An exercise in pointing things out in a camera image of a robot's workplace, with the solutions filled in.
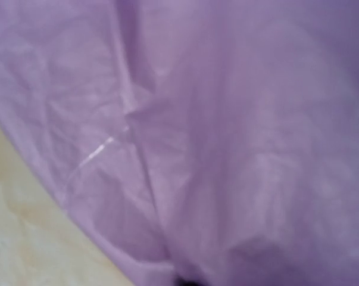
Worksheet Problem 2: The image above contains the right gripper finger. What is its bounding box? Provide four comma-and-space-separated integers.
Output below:
174, 276, 205, 286

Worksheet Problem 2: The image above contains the purple wrapping paper sheet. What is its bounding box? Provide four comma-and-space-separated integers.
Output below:
0, 1, 359, 285

